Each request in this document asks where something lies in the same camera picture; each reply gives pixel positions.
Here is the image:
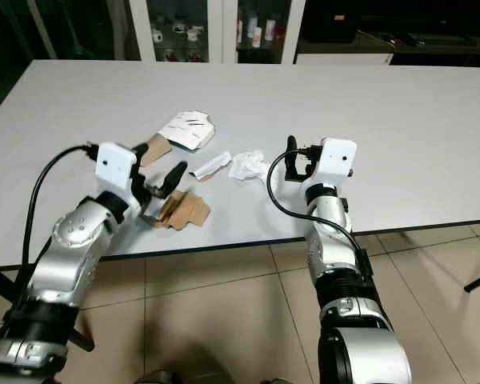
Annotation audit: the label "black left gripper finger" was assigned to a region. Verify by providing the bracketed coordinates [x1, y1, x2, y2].
[160, 161, 190, 197]

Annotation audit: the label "small brown cardboard piece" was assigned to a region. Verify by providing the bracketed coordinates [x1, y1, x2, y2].
[139, 133, 174, 168]

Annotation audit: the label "large folded brown cardboard piece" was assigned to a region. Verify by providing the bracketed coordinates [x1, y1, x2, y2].
[146, 191, 212, 232]

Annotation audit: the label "white rolled paper wrapper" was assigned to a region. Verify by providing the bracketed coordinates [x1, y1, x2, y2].
[189, 150, 234, 181]

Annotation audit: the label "crumpled white tissue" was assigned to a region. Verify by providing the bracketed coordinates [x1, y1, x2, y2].
[228, 149, 274, 184]

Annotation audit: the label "white paper bag black marks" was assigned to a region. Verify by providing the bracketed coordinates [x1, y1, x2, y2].
[158, 110, 218, 152]

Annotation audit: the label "white glass door cabinet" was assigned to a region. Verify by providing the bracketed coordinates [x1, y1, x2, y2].
[128, 0, 306, 65]

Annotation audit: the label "dark desk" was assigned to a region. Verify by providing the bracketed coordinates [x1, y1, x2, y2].
[296, 29, 480, 66]

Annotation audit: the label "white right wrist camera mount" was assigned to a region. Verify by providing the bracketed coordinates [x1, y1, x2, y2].
[307, 138, 359, 190]

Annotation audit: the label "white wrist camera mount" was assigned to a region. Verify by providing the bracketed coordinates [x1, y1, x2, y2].
[307, 138, 359, 190]
[95, 142, 142, 222]

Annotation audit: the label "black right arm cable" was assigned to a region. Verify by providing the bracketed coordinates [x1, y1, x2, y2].
[266, 146, 378, 282]

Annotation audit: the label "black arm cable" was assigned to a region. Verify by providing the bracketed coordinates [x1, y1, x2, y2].
[266, 146, 378, 282]
[29, 143, 102, 277]

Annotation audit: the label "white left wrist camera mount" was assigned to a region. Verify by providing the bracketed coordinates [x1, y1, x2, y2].
[95, 142, 142, 222]

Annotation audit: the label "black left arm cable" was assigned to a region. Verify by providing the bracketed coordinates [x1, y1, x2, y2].
[29, 143, 102, 277]

